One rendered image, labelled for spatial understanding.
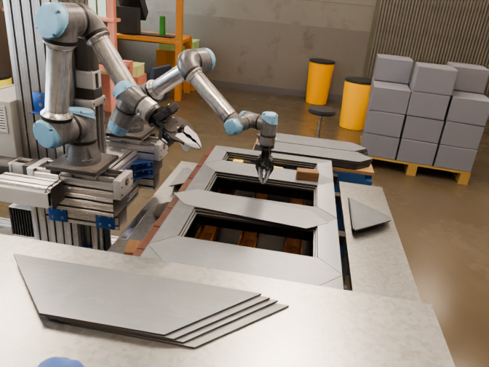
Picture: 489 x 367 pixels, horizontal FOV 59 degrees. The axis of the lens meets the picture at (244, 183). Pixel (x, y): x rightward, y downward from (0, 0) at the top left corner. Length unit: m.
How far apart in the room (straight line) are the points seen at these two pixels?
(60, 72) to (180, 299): 0.98
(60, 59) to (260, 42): 7.01
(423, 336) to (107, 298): 0.76
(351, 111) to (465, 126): 2.00
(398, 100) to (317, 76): 3.12
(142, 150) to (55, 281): 1.29
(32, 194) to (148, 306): 1.02
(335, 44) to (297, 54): 0.70
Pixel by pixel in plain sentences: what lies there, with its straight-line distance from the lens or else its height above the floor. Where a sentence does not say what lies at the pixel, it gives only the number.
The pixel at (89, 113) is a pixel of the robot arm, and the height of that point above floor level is 1.26.
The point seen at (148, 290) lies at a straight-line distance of 1.12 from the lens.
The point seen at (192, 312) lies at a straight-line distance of 1.05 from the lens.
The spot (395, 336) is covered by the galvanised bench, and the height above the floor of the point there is 1.05.
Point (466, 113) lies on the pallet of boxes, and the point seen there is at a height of 0.79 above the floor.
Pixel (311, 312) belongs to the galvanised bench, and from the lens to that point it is 1.13.
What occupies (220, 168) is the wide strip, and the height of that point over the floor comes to 0.85.
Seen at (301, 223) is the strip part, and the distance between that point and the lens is 1.93.
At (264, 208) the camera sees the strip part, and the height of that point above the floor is 0.85.
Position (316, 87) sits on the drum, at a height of 0.31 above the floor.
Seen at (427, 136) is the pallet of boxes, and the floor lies 0.48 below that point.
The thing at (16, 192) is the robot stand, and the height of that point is 0.93.
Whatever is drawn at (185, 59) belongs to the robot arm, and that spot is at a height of 1.46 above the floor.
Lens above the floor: 1.76
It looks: 24 degrees down
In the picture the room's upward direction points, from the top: 5 degrees clockwise
